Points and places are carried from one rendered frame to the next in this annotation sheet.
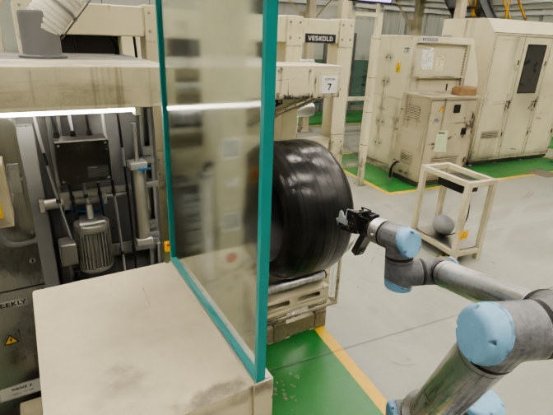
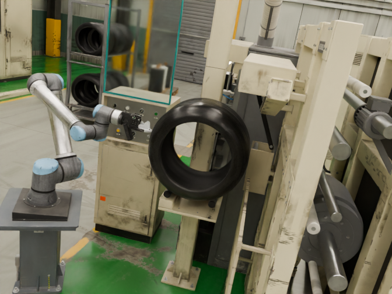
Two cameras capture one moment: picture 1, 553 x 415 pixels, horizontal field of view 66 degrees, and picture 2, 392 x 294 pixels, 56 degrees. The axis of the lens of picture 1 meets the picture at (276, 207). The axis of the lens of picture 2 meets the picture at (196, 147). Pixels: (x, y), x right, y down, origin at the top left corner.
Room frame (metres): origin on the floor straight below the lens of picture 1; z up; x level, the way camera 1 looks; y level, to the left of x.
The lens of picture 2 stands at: (3.06, -1.72, 1.93)
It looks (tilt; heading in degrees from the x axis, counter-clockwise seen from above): 19 degrees down; 129
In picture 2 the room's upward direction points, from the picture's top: 9 degrees clockwise
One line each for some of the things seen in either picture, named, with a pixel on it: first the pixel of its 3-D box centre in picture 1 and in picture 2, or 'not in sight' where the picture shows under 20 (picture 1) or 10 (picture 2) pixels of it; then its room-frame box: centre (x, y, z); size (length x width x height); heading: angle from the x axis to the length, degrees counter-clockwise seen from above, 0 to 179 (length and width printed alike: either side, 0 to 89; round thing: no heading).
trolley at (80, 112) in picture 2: not in sight; (104, 65); (-2.14, 1.98, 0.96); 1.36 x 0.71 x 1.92; 115
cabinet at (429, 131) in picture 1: (434, 137); not in sight; (6.14, -2.25, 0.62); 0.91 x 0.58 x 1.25; 115
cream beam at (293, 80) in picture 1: (273, 80); (266, 73); (2.04, 0.04, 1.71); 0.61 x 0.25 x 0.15; 121
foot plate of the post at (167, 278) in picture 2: not in sight; (181, 273); (1.57, 0.20, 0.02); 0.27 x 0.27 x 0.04; 31
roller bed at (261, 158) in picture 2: not in sight; (258, 167); (1.93, 0.38, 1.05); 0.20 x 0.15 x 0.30; 121
